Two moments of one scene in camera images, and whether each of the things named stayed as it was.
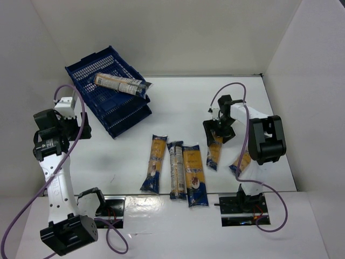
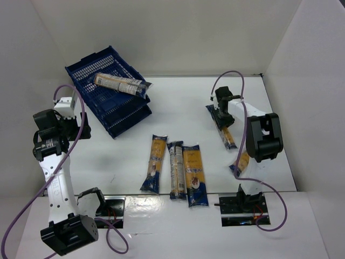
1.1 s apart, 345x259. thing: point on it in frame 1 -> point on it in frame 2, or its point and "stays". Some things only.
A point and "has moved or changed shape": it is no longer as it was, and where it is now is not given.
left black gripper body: (81, 128) stays
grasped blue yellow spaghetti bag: (214, 151) has moved or changed shape
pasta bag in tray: (137, 87) stays
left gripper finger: (86, 132) stays
